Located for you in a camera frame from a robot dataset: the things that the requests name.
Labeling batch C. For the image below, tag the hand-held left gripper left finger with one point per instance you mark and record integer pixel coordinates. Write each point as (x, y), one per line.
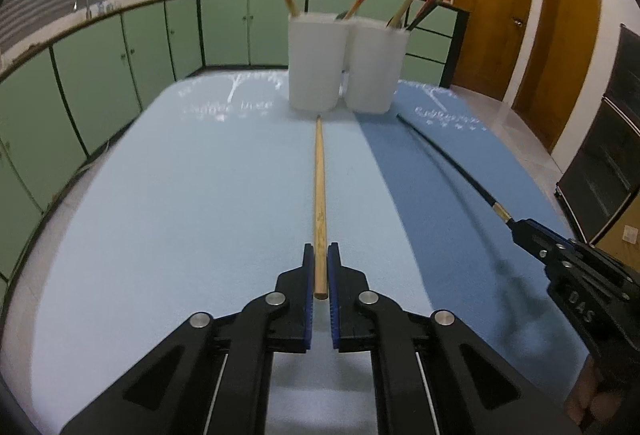
(309, 310)

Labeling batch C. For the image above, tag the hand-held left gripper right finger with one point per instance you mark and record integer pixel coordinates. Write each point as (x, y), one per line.
(334, 310)

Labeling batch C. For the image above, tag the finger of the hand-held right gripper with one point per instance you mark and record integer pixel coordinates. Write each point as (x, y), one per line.
(542, 230)
(532, 246)

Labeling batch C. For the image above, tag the white plastic utensil holder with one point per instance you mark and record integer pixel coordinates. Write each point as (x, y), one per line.
(372, 70)
(315, 65)

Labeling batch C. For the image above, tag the person's right hand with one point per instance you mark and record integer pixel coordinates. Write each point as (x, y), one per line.
(580, 405)

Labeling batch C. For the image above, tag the tan cardboard box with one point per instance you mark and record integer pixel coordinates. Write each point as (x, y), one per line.
(617, 247)

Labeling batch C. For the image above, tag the dark blue printed table mat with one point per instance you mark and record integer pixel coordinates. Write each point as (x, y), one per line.
(450, 240)

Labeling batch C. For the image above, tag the black glass-door cabinet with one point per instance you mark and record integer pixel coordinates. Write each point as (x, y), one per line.
(610, 140)

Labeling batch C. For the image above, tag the light blue table mat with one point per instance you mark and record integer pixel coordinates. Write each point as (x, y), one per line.
(175, 215)

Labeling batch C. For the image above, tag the wooden door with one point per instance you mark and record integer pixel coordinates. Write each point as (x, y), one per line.
(490, 15)
(565, 55)

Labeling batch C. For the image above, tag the black spoon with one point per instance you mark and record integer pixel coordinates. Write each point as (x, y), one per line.
(342, 15)

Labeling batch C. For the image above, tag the green base cabinet run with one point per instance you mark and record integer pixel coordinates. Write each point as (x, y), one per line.
(100, 60)

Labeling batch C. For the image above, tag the small clear bottles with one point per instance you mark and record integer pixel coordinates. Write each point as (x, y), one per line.
(107, 6)

